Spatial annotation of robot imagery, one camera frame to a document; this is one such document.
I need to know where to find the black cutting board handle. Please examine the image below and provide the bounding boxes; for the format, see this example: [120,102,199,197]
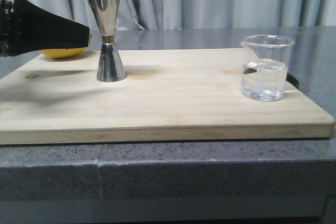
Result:
[286,72,300,90]

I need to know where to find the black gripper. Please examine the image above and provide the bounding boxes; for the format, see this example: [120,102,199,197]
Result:
[1,0,90,57]

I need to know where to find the yellow lemon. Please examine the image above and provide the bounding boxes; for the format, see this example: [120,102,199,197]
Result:
[40,47,85,58]

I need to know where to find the glass beaker with clear liquid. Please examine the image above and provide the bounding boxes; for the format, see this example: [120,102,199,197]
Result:
[241,35,295,101]

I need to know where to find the steel double jigger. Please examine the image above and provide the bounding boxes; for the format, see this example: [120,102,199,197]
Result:
[87,0,126,82]

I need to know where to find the wooden cutting board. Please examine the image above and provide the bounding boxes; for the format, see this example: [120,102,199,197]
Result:
[1,48,335,144]

